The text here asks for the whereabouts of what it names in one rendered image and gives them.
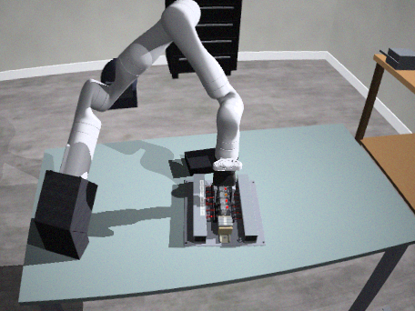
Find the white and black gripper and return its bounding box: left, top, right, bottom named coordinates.
left=213, top=145, right=242, bottom=203

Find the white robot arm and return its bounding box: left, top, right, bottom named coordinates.
left=59, top=0, right=243, bottom=180

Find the grey relay with orange button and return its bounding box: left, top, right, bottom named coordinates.
left=219, top=193, right=228, bottom=201

